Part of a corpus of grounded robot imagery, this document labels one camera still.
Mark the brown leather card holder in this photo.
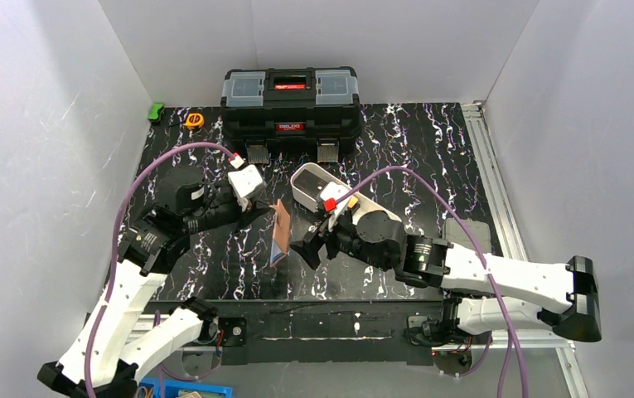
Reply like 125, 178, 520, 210
270, 199, 291, 267

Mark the white plastic card tray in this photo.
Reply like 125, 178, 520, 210
290, 163, 401, 223

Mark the black VIP card stack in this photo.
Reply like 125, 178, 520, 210
293, 170, 328, 197

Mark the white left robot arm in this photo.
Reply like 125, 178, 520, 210
37, 164, 269, 397

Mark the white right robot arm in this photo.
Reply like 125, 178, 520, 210
290, 210, 602, 347

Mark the orange tape measure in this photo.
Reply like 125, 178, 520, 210
184, 113, 205, 130

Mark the black Delixi toolbox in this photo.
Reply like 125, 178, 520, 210
220, 66, 365, 164

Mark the grey flat box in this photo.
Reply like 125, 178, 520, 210
441, 217, 496, 260

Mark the green small tool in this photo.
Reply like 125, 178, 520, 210
147, 103, 165, 124

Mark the blue plastic bin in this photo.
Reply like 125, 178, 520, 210
139, 377, 234, 398

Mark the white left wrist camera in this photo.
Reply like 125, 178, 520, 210
227, 164, 266, 211

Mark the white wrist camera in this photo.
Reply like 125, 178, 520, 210
317, 182, 358, 231
227, 164, 266, 211

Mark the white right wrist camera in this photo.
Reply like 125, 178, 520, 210
317, 182, 358, 231

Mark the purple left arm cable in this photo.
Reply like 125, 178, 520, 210
83, 142, 247, 398

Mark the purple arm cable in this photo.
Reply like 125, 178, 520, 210
323, 165, 530, 398
83, 142, 247, 398

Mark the aluminium frame rail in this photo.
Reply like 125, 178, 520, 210
462, 102, 589, 397

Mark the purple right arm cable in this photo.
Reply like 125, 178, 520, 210
323, 165, 530, 398

